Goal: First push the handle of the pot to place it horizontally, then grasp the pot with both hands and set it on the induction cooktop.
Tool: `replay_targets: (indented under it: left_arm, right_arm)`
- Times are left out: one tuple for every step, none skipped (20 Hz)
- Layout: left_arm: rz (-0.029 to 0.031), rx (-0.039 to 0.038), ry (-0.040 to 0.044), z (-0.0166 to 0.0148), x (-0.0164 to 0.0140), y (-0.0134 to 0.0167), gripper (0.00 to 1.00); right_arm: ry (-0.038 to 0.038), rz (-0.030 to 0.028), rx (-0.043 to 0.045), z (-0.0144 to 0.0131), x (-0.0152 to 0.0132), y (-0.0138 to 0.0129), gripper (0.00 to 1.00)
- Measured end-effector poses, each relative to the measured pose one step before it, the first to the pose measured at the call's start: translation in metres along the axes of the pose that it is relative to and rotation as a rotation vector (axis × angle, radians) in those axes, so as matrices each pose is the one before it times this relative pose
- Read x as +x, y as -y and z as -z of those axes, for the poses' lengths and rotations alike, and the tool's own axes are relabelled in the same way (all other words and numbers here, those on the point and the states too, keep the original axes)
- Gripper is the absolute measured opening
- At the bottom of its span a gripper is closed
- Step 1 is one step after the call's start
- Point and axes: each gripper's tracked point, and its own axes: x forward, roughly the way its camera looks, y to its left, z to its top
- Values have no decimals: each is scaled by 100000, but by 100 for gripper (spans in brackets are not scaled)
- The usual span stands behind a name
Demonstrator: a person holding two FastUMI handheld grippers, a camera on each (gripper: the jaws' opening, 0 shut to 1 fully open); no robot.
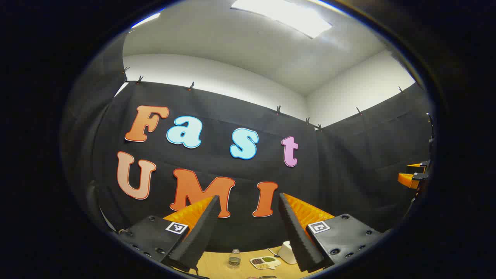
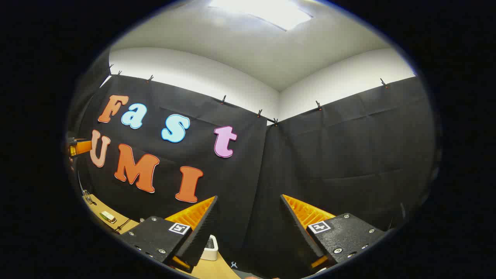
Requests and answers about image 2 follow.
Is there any row of black clips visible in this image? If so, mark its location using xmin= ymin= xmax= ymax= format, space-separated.
xmin=108 ymin=64 xmax=388 ymax=127

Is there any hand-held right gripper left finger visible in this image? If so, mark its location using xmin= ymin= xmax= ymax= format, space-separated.
xmin=119 ymin=196 xmax=219 ymax=273

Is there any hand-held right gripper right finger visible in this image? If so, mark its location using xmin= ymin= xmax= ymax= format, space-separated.
xmin=280 ymin=194 xmax=387 ymax=273

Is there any white toaster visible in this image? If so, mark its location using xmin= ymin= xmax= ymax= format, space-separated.
xmin=201 ymin=235 xmax=219 ymax=261

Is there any ceiling light panel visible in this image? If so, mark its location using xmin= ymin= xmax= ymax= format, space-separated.
xmin=208 ymin=0 xmax=313 ymax=31

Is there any black power cable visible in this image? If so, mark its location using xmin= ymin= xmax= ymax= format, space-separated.
xmin=112 ymin=219 xmax=133 ymax=234

